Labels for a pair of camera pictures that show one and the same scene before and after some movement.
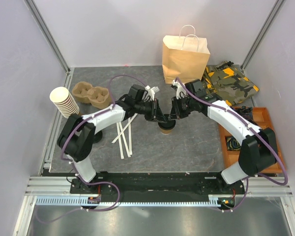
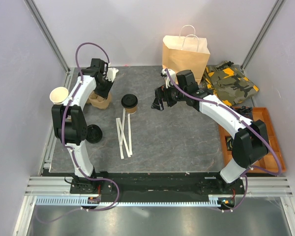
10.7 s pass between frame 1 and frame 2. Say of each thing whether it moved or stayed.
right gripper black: moved
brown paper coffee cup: moved
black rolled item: stayed
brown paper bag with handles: stayed
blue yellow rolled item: stayed
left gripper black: moved
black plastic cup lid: moved
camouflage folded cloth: stayed
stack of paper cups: stayed
